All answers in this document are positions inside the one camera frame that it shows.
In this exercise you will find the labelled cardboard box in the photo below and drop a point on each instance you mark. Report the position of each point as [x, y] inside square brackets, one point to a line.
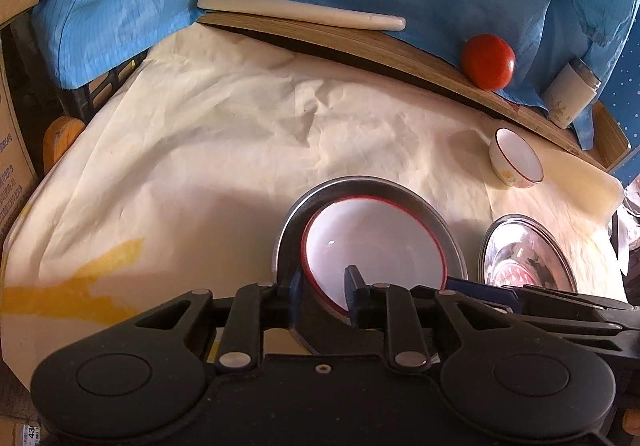
[20, 428]

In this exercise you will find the large metal bowl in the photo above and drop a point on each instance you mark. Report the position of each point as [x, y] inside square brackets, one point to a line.
[320, 332]

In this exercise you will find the wooden cutting board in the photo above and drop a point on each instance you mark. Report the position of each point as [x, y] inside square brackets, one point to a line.
[350, 44]

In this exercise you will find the printed cardboard box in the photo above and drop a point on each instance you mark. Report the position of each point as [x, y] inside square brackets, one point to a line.
[12, 151]

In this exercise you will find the black plastic crate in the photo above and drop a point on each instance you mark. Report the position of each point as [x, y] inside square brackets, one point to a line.
[95, 93]

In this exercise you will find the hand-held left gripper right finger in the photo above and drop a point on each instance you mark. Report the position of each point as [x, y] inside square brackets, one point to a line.
[352, 298]

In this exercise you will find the red tomato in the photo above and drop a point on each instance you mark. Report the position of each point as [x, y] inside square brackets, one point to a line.
[487, 62]

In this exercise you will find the white rolling pin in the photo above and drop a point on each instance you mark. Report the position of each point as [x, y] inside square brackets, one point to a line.
[300, 12]

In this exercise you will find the white red-rimmed ceramic bowl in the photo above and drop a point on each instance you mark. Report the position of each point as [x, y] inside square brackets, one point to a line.
[370, 241]
[517, 158]

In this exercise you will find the cream table cloth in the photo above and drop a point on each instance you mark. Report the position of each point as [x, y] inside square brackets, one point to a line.
[200, 166]

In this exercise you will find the orange wooden post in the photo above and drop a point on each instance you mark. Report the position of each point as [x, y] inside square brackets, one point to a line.
[62, 138]

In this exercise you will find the small metal bowl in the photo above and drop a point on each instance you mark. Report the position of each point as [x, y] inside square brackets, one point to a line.
[525, 251]

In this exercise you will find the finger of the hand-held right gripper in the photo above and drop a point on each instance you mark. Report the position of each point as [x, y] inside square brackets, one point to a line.
[590, 331]
[480, 288]

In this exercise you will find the blue polka dot wardrobe cover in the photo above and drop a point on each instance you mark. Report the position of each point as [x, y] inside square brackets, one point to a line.
[631, 91]

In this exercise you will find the white thermos flask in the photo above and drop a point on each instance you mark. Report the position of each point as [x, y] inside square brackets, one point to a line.
[567, 96]

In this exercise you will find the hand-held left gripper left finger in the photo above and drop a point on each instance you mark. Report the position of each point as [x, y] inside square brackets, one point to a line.
[296, 298]

